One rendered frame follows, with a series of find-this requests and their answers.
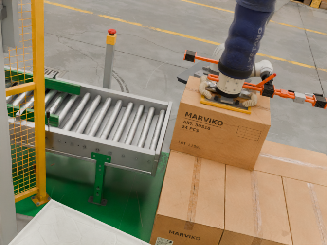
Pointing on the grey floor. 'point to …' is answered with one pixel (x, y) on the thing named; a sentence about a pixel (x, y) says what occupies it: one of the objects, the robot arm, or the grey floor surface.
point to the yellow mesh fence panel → (41, 166)
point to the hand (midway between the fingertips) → (269, 90)
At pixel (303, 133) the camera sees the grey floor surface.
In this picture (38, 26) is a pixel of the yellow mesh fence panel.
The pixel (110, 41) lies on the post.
